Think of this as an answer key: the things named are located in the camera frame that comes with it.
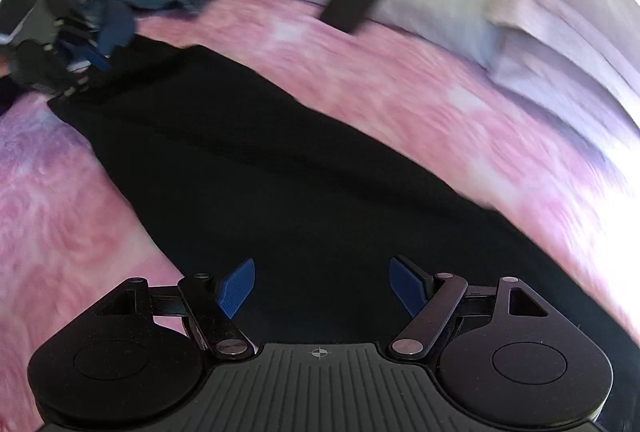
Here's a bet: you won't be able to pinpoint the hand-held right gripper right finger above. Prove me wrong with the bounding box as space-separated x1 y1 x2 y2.
389 256 549 359

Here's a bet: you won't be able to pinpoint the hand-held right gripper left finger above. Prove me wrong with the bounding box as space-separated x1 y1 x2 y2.
94 258 256 359

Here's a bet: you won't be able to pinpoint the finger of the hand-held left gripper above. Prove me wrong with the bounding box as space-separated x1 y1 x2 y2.
47 72 93 100
64 43 112 74

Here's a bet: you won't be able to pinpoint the black pants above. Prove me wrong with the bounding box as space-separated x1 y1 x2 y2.
47 34 638 428

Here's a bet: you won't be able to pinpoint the navy blue garment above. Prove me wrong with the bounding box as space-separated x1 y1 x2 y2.
95 4 137 56

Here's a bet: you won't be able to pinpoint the pink floral blanket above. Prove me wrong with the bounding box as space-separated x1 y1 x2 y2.
0 0 640 343

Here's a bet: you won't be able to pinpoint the pink folded quilt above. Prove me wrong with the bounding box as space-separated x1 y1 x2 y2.
487 0 640 133

